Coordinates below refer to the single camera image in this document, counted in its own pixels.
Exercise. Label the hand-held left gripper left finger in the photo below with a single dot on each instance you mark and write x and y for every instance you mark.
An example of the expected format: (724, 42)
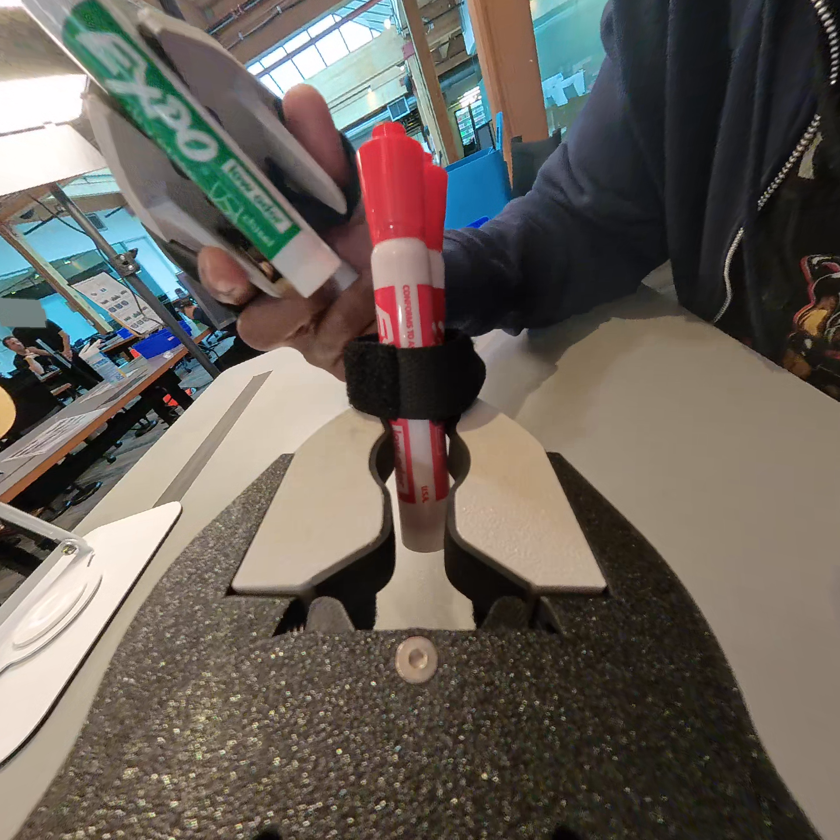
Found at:
(309, 525)

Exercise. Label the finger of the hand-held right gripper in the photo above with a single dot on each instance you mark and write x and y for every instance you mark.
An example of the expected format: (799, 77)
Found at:
(263, 112)
(151, 184)

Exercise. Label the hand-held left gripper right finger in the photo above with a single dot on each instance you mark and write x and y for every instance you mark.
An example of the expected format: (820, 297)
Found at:
(525, 519)

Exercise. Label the green marker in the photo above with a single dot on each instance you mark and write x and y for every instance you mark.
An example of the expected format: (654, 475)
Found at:
(197, 145)

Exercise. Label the red marker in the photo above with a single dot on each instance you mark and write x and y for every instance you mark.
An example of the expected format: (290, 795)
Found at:
(437, 197)
(400, 263)

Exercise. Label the person's right hand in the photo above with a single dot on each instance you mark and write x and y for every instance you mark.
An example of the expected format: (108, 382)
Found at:
(328, 322)

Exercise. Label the black table mat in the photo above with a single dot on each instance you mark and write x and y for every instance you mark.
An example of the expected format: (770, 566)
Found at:
(210, 440)

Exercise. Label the blue plastic bins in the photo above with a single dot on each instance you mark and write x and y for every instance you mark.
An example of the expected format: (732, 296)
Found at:
(475, 190)

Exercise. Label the small blue bin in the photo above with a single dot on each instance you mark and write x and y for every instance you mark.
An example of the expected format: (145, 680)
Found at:
(158, 344)

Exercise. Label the wooden work table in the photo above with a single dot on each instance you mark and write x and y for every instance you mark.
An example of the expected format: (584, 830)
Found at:
(79, 420)

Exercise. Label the wooden post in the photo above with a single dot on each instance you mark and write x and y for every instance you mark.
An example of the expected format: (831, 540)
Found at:
(505, 66)

